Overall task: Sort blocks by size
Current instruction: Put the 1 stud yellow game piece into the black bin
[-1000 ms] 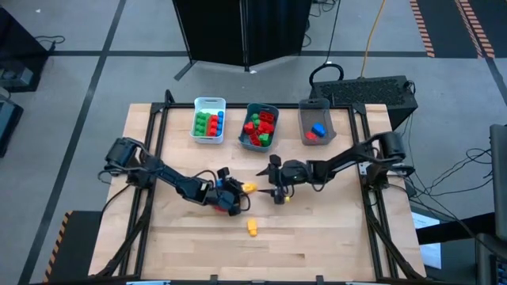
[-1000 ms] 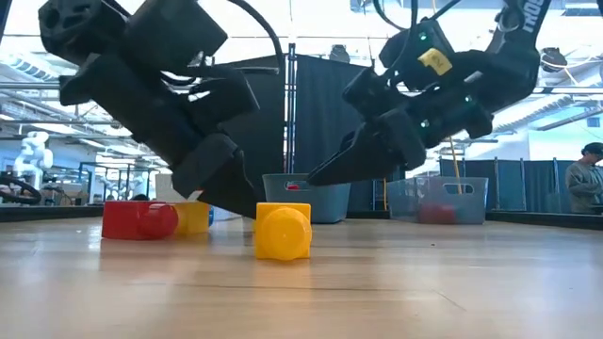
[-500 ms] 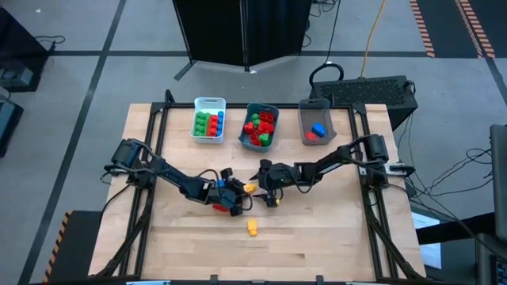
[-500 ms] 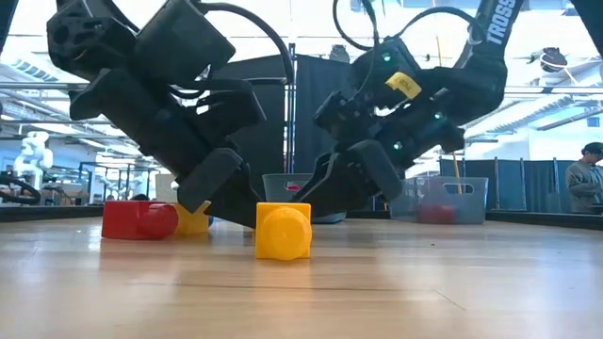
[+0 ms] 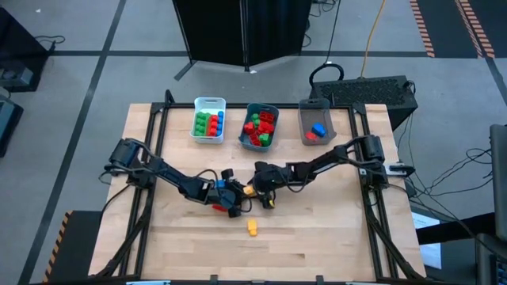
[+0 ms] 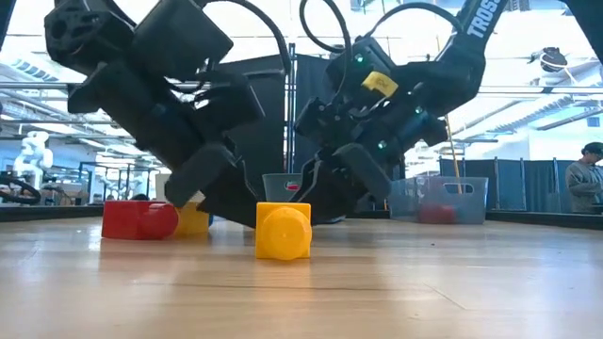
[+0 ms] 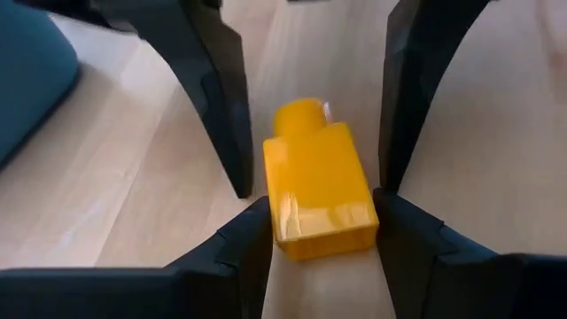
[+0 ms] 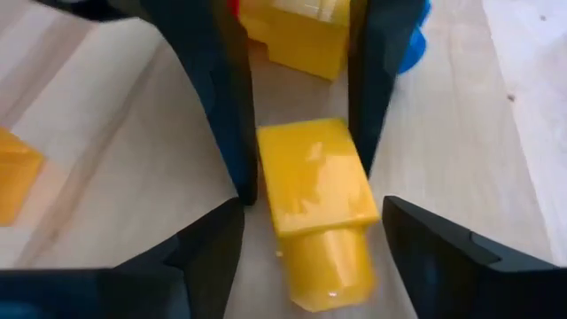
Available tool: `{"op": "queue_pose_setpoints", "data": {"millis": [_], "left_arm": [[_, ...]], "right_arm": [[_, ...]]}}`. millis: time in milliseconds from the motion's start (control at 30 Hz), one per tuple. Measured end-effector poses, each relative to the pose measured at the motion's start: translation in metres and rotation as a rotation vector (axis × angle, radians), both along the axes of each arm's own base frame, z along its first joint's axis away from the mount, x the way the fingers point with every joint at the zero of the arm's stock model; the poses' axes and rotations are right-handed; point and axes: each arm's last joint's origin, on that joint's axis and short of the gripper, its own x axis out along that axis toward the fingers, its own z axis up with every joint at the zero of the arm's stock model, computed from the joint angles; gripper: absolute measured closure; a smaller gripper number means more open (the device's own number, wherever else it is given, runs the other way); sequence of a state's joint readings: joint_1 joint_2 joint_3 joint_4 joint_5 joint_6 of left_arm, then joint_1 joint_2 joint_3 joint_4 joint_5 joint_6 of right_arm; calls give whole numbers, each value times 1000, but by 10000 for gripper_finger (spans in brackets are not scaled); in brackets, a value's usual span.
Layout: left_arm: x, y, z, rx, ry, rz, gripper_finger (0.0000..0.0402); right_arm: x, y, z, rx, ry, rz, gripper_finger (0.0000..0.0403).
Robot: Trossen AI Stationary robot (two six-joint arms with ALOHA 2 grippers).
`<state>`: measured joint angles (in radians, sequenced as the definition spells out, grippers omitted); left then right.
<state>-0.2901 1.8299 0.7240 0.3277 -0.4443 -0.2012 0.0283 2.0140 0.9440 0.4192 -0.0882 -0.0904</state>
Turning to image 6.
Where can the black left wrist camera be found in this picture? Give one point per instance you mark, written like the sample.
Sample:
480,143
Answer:
181,37

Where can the clear grey plastic bin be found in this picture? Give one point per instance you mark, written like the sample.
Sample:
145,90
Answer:
471,207

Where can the blue one-stud block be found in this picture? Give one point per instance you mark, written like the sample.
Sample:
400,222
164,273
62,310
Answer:
210,219

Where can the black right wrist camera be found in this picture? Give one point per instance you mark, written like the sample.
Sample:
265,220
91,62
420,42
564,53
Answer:
351,66

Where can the teal plastic bin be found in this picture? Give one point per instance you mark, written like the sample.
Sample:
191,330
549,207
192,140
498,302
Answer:
273,188

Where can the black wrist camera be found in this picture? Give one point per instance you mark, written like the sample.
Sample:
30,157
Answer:
351,66
181,37

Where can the black aluminium table frame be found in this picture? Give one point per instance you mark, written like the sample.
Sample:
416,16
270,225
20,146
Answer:
542,220

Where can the yellow one-stud block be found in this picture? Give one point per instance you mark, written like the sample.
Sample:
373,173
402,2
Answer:
282,233
193,223

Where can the person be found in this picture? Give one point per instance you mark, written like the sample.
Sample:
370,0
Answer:
584,183

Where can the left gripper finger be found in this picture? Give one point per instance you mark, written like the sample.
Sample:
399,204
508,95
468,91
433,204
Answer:
233,198
200,174

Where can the dark blue partition fence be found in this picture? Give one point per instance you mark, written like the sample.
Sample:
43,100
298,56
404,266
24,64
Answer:
518,186

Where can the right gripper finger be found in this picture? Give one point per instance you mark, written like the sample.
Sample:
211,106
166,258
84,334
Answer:
365,172
327,193

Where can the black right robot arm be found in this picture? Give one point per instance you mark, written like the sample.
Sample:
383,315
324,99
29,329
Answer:
471,47

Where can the red one-stud block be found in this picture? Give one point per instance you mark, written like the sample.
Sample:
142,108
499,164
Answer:
435,214
122,220

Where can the red two-stud block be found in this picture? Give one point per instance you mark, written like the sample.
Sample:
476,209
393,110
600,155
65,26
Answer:
292,186

